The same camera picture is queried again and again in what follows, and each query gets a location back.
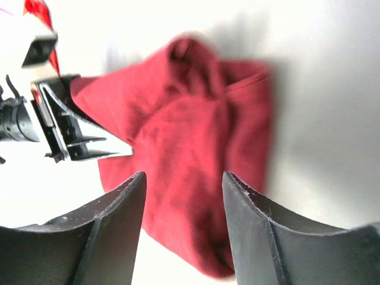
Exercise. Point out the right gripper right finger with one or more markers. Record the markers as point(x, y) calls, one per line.
point(273, 245)

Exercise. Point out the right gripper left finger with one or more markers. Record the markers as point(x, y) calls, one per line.
point(94, 244)

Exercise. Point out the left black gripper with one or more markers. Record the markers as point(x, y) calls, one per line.
point(71, 135)

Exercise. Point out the dark red t-shirt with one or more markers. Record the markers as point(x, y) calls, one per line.
point(189, 117)

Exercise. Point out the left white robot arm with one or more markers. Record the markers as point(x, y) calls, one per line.
point(19, 122)

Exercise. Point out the folded bright red t-shirt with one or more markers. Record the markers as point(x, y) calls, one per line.
point(41, 12)

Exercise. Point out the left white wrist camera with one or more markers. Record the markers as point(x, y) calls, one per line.
point(23, 42)

